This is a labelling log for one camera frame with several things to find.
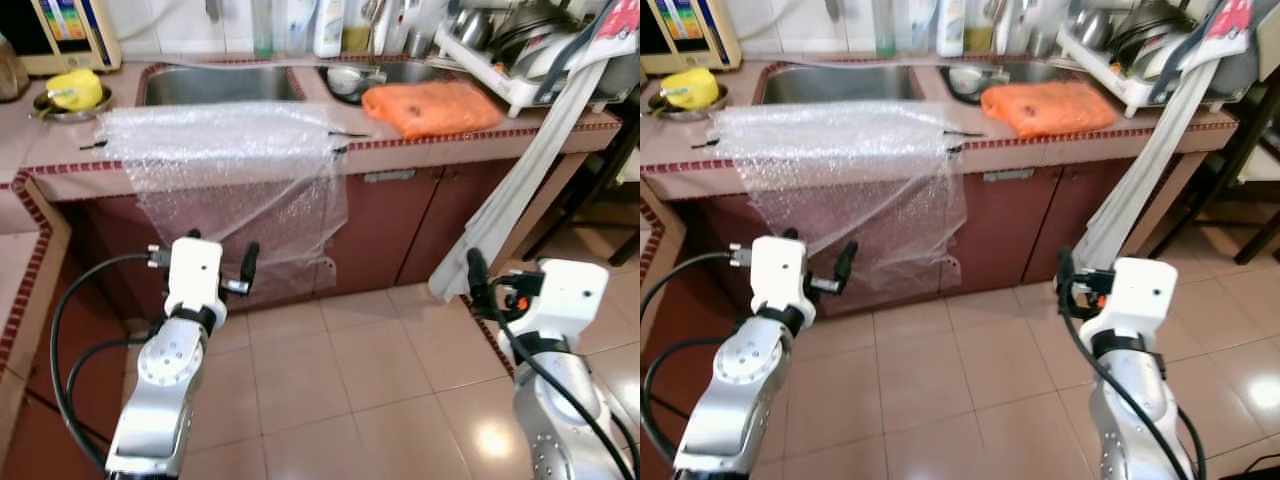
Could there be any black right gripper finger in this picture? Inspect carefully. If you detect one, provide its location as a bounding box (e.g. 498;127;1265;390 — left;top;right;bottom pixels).
468;247;495;309
1057;247;1083;307

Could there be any shallow steel dish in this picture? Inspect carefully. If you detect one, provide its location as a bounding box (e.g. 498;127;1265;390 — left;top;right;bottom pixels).
648;88;729;123
30;88;114;124

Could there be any maroon cabinet door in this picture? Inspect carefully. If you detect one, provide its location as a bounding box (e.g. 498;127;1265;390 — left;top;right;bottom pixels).
1020;150;1201;286
398;155;581;291
60;165;446;321
680;165;1061;321

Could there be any clear bubble wrap sheet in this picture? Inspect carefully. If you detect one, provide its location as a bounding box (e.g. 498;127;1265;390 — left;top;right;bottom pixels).
712;100;986;293
97;100;373;293

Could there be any white hanging cloth red print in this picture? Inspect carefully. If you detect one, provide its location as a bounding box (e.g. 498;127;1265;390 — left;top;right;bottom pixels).
427;0;641;303
1070;0;1256;273

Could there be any large steel sink basin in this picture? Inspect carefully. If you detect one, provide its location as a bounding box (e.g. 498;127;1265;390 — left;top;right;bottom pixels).
137;62;307;109
755;62;927;107

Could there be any black chair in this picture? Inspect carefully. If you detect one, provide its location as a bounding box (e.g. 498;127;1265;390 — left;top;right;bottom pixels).
540;95;641;266
1150;70;1280;266

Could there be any white dish rack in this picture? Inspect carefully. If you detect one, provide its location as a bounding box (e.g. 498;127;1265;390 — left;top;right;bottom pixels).
1055;18;1261;119
432;18;641;119

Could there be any small steel bowl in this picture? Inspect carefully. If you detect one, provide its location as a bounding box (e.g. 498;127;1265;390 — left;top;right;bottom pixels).
947;65;986;99
326;65;364;99

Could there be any cream water ionizer appliance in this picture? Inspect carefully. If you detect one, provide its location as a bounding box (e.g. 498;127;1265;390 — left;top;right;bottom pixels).
640;0;743;77
28;0;123;77

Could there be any clear plastic bottle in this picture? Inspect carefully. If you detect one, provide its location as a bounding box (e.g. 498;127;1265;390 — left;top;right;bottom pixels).
905;0;937;57
284;0;314;57

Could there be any white plastic bottle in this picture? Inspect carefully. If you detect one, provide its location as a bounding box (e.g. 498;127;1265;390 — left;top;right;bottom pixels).
313;0;349;59
935;0;967;59

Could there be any steel pot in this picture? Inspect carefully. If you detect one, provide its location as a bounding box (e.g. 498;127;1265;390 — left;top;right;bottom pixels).
452;8;496;53
1070;8;1113;53

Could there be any dark wok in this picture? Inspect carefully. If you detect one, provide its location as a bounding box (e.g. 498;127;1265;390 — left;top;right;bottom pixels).
1105;3;1211;73
488;3;596;73

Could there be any bottle with yellow liquid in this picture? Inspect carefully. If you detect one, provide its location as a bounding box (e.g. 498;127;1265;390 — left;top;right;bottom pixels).
343;0;374;55
965;0;994;55

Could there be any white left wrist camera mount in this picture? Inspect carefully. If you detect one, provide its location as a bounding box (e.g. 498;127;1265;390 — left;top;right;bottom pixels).
163;237;227;321
750;236;817;321

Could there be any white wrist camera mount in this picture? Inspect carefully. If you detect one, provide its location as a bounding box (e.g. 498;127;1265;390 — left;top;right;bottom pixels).
163;237;227;321
1080;257;1179;343
518;259;611;343
750;236;817;321

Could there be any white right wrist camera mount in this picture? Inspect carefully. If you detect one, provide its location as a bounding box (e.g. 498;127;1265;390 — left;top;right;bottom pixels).
518;259;611;343
1080;257;1179;343

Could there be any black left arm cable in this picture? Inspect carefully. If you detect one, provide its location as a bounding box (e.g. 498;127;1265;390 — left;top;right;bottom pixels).
50;250;171;476
640;250;756;476

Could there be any cream flexible hose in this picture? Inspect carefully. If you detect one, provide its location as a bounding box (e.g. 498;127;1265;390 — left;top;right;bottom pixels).
120;0;191;46
742;0;806;43

